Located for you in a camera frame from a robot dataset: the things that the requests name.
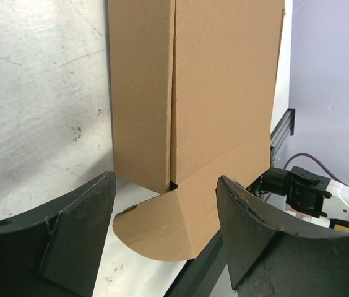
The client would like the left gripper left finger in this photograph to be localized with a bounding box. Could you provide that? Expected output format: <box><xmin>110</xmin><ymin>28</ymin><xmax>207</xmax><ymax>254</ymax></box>
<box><xmin>0</xmin><ymin>171</ymin><xmax>116</xmax><ymax>296</ymax></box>

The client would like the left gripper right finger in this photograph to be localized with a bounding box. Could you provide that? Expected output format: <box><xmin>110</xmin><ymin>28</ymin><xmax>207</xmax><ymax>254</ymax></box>
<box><xmin>216</xmin><ymin>176</ymin><xmax>349</xmax><ymax>296</ymax></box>

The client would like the large brown cardboard box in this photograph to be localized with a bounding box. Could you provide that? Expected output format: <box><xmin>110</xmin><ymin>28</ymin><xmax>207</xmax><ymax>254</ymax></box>
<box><xmin>108</xmin><ymin>1</ymin><xmax>285</xmax><ymax>262</ymax></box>

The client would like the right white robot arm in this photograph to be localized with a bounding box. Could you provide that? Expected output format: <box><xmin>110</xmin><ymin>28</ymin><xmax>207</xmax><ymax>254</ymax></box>
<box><xmin>247</xmin><ymin>166</ymin><xmax>349</xmax><ymax>231</ymax></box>

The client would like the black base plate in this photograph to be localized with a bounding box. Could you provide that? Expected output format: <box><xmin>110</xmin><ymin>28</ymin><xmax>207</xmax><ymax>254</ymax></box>
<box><xmin>163</xmin><ymin>230</ymin><xmax>226</xmax><ymax>297</ymax></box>

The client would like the aluminium frame rail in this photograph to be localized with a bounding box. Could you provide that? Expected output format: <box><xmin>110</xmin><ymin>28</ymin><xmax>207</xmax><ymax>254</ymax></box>
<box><xmin>270</xmin><ymin>108</ymin><xmax>295</xmax><ymax>168</ymax></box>

